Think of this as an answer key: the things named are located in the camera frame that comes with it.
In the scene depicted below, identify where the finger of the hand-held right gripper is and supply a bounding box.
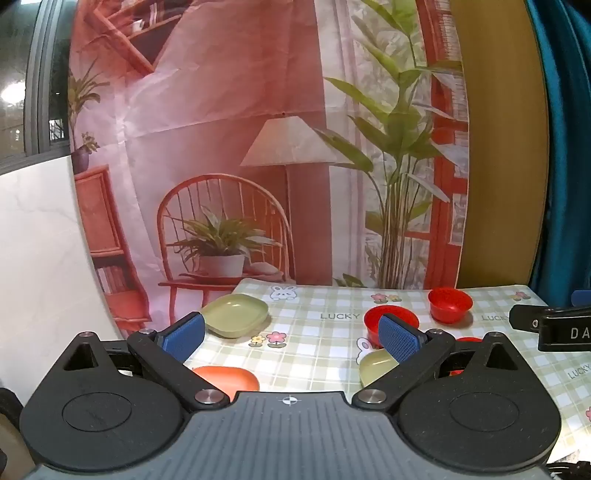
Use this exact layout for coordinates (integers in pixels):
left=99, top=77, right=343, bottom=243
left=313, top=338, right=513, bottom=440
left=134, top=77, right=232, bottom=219
left=509, top=304, right=552, bottom=332

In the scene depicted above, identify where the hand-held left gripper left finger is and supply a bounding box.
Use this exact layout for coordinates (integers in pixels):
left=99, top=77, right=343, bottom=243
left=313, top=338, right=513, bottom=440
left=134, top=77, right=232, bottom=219
left=54, top=311, right=232, bottom=414

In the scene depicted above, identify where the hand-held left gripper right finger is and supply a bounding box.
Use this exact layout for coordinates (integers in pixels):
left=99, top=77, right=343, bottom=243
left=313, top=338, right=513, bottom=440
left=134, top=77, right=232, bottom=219
left=353, top=314, right=533, bottom=414

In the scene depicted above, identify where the red bowl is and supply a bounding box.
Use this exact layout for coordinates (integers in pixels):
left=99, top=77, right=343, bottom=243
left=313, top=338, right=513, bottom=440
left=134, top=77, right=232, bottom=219
left=427, top=287, right=474, bottom=324
left=363, top=305, right=421, bottom=350

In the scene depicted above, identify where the yellow-green bowl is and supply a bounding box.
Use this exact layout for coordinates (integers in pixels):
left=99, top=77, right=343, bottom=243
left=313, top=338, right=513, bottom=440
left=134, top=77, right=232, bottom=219
left=359, top=349, right=400, bottom=389

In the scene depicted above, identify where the green square plate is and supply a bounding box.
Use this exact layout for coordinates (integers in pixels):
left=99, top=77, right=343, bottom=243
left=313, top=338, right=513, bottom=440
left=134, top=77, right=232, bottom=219
left=202, top=294, right=271, bottom=341

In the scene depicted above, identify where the orange square plate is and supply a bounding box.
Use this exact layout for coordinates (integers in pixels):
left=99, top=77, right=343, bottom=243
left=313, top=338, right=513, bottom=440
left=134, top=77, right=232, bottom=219
left=191, top=366, right=260, bottom=400

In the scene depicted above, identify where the red plate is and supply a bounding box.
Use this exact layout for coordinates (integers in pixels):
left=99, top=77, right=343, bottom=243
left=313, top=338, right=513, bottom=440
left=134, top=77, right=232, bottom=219
left=441, top=336, right=484, bottom=377

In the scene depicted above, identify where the green checked tablecloth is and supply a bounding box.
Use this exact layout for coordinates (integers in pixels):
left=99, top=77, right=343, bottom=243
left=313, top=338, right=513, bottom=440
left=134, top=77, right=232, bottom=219
left=182, top=277, right=591, bottom=463

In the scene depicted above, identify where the wooden board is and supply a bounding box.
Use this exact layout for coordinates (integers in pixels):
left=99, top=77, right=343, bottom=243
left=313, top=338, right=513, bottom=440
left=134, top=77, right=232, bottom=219
left=450, top=0, right=550, bottom=289

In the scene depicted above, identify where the teal curtain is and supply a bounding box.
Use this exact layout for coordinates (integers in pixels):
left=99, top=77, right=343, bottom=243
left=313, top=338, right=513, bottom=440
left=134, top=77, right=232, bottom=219
left=524, top=0, right=591, bottom=308

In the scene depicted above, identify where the printed room backdrop cloth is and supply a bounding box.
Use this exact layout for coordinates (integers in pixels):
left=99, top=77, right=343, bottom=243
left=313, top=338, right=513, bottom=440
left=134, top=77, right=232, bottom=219
left=68, top=0, right=470, bottom=340

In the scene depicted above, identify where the dark window frame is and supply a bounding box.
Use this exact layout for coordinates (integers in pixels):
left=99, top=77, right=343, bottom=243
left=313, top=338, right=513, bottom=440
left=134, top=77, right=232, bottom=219
left=0, top=0, right=77, bottom=176

